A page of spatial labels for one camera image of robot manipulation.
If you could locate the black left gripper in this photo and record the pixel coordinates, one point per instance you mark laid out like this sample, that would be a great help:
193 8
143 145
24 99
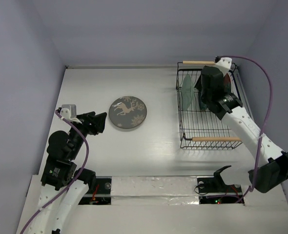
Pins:
94 123

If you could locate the black wire dish rack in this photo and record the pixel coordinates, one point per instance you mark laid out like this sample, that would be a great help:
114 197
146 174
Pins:
200 130

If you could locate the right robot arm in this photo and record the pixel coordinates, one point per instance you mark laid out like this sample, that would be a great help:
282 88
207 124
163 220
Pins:
271 162

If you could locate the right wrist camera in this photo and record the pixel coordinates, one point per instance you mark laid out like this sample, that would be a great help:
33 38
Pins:
223 63

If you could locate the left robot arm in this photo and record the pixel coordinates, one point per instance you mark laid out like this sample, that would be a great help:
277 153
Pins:
65 179

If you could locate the grey reindeer plate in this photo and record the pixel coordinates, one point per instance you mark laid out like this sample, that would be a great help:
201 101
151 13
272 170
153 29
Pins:
127 112

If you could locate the red teal plate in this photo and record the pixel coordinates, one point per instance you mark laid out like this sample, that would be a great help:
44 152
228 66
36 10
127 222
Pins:
227 83

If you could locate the light green flower plate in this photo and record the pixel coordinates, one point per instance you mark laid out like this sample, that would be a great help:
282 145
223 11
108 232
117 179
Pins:
187 92

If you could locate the dark teal plate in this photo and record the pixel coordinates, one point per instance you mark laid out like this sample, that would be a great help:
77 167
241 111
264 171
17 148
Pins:
203 106

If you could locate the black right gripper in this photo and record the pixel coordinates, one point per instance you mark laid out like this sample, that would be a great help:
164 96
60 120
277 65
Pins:
206 96

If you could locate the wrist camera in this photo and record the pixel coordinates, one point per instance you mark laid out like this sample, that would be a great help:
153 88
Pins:
223 63
69 112

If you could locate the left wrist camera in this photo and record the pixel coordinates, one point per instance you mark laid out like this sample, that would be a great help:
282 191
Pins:
69 112

